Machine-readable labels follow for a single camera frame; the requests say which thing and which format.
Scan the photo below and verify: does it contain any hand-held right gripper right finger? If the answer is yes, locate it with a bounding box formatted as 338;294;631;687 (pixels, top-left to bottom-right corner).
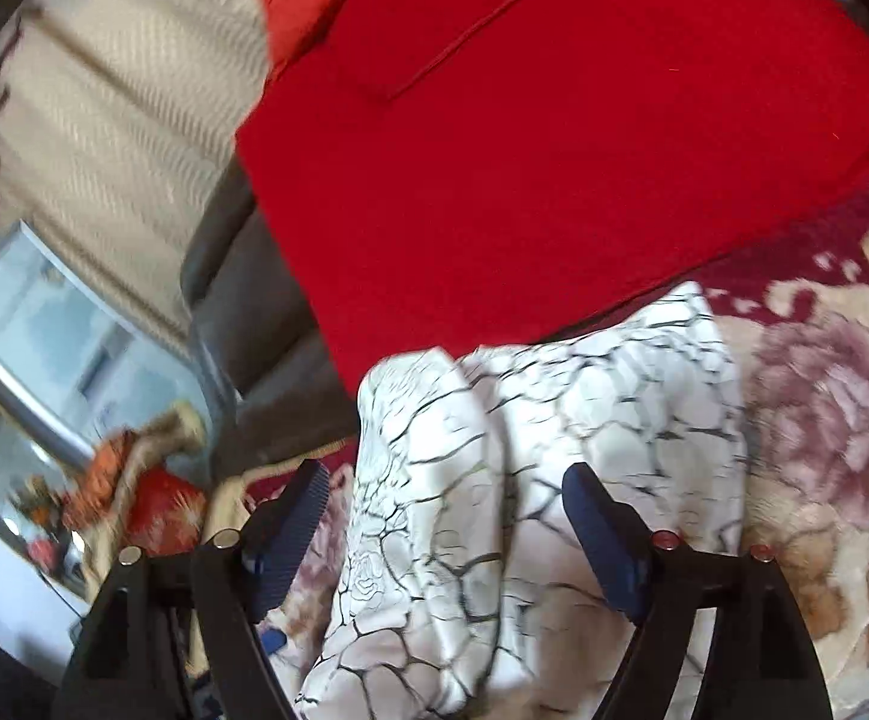
560;463;834;720

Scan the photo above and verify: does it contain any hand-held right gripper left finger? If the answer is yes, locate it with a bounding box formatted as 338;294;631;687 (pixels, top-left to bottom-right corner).
63;459;330;720

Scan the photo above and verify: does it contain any white black-patterned coat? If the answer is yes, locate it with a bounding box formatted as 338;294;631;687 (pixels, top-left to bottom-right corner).
295;281;750;720

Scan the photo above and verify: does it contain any red cardboard box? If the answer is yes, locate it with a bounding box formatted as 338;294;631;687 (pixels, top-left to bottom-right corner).
123;465;211;552

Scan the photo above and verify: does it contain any dark brown leather sofa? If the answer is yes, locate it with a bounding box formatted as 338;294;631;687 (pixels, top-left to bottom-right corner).
179;157;360;481

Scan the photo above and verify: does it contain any orange black-patterned cloth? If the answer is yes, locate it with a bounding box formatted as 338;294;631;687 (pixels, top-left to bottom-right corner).
67;427;143;533

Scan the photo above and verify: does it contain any floral sofa blanket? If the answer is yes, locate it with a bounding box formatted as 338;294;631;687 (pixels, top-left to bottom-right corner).
179;165;869;720

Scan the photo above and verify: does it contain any silver refrigerator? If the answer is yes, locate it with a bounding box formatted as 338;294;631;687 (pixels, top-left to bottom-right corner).
0;217;233;466

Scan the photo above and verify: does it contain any red blanket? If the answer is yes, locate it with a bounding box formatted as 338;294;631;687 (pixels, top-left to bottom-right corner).
233;0;869;398

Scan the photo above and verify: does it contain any beige dotted curtain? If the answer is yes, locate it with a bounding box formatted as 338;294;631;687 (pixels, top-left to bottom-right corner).
0;0;293;346

